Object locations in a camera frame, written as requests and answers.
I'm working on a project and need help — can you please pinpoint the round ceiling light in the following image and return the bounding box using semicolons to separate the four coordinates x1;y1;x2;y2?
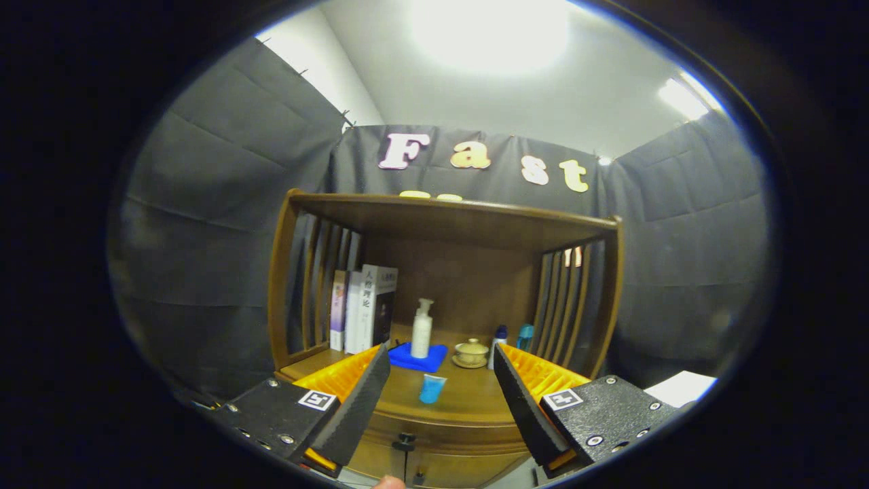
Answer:
407;0;571;72

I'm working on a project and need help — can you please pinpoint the white pump bottle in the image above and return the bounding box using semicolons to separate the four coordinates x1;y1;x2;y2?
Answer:
410;297;435;360

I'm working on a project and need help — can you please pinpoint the wooden countertop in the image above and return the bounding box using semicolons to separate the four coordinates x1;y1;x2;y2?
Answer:
277;326;598;425

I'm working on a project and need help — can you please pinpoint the thick white book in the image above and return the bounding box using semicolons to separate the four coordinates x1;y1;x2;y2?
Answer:
358;264;399;354

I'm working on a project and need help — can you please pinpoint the wooden cabinet door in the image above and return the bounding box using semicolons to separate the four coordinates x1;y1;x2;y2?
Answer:
407;450;532;489
346;445;408;487

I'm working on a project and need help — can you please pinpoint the strip ceiling light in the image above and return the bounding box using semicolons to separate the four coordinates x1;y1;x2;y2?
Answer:
657;71;724;123

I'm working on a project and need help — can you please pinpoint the blue squeeze tube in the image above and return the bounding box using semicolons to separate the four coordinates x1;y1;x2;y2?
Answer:
418;374;448;405

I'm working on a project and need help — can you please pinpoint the blue folded cloth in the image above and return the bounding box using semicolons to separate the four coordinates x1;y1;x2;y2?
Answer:
388;342;449;374

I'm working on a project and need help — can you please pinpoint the purple book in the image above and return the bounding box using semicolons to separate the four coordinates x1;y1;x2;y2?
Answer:
329;270;349;352

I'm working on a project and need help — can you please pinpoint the wooden drawer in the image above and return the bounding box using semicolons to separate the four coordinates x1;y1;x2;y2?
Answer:
358;407;537;456

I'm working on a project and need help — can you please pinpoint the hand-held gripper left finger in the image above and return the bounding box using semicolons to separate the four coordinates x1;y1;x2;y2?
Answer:
212;343;392;476

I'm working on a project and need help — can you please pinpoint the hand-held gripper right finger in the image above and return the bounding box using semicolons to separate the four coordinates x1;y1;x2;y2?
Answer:
492;342;690;471

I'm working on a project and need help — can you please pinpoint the thin white book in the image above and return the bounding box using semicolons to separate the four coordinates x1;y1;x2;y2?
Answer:
344;271;364;355

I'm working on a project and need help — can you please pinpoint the white bottle with blue cap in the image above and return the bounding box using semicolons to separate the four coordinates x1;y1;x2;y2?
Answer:
487;325;509;370

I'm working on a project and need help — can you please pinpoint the white drawer unit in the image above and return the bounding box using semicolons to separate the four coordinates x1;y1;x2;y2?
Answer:
644;370;719;410

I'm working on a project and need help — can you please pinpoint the wooden cabinet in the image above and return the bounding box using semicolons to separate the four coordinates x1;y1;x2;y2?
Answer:
267;189;624;489

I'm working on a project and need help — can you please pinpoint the beige lidded tea cup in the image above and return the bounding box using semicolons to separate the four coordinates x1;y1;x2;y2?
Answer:
451;338;491;369

